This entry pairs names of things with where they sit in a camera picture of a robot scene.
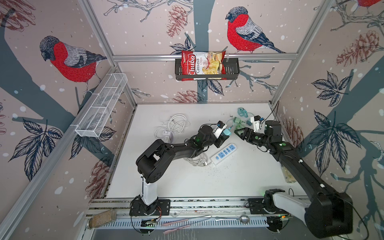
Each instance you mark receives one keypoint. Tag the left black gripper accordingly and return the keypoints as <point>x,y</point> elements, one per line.
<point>220,140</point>

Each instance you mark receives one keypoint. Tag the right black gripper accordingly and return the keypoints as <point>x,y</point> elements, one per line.
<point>244,133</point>

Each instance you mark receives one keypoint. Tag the white blue power strip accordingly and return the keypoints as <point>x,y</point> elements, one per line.
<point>223,154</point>

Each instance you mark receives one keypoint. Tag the small white plug adapter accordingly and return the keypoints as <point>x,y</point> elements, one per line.
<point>159,132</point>

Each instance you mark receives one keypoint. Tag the purple power strip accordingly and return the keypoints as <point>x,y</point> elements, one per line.
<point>168,137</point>

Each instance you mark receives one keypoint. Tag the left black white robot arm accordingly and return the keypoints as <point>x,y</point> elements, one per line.
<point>155,160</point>

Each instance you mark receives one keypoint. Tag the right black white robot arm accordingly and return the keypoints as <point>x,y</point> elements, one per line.
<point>327,213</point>

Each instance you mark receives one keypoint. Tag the glass spice jar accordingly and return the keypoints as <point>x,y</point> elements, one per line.
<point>289,178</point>

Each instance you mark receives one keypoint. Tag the red Chuba cassava chips bag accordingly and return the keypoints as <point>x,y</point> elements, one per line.
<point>202,63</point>

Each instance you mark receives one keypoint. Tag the pink chopsticks pair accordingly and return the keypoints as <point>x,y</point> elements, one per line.
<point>184,223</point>

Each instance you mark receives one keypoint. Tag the metal spoon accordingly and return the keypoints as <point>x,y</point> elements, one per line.
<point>244,219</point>

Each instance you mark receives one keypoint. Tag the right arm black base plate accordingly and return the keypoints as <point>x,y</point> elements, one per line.
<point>257,207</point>

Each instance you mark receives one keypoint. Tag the black wall basket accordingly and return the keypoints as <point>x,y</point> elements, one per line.
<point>230,65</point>

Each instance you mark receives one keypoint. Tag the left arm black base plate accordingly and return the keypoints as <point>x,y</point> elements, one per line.
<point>157,208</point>

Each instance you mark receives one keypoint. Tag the white wire mesh basket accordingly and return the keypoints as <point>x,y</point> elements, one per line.
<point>98,113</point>

